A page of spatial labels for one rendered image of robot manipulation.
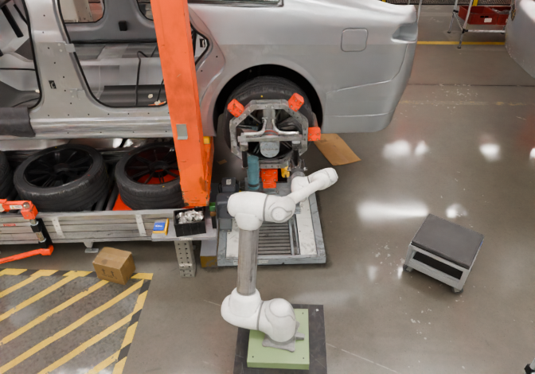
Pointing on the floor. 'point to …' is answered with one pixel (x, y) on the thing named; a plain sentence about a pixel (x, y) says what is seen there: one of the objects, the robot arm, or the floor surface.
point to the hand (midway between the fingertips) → (295, 157)
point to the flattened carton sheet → (335, 149)
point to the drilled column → (185, 258)
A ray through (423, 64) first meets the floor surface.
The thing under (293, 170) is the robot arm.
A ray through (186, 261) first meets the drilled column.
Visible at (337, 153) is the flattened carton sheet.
